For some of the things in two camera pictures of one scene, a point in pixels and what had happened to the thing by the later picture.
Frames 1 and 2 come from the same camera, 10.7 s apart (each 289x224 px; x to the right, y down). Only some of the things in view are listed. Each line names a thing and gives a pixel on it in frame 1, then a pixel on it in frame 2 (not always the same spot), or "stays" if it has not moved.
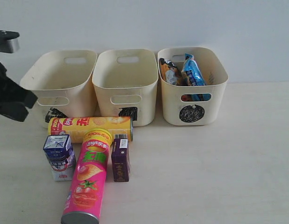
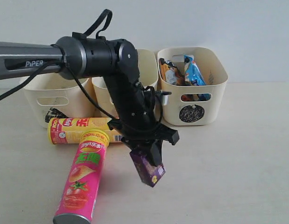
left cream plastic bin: [62, 81] stays
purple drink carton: [120, 154] to [150, 174]
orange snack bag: [170, 73] stays
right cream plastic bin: [200, 105] stays
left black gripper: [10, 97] to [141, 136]
